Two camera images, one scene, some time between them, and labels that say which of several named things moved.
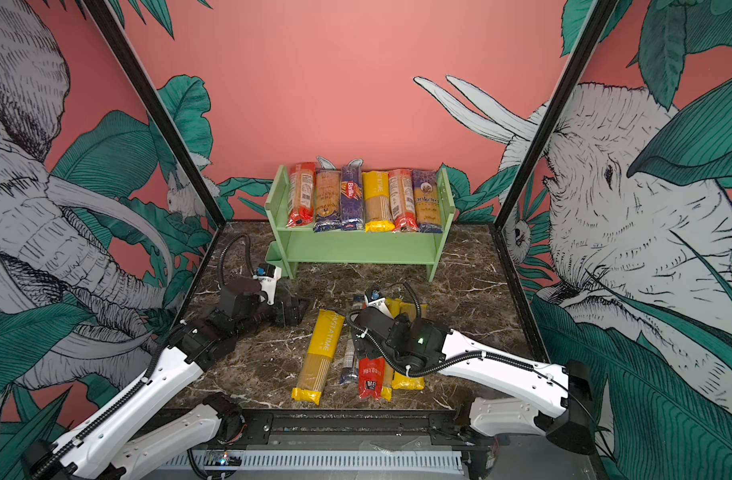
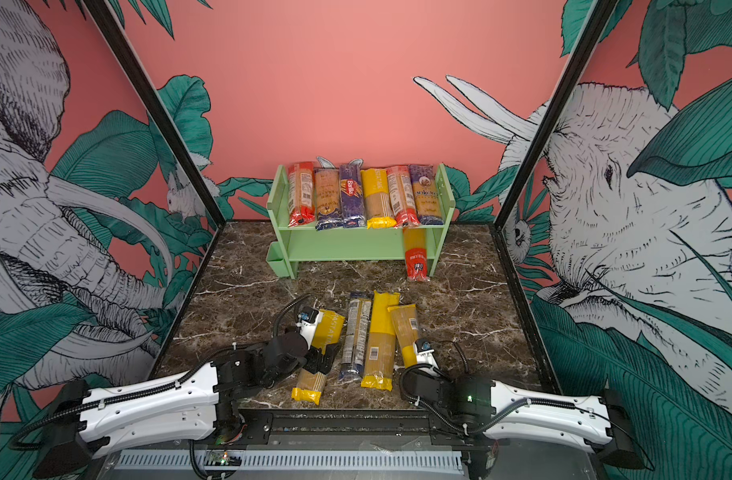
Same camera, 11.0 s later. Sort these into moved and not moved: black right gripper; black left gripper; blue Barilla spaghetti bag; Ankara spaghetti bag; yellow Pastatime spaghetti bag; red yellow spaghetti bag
Moved: red yellow spaghetti bag; black right gripper; black left gripper
Not moved: blue Barilla spaghetti bag; yellow Pastatime spaghetti bag; Ankara spaghetti bag
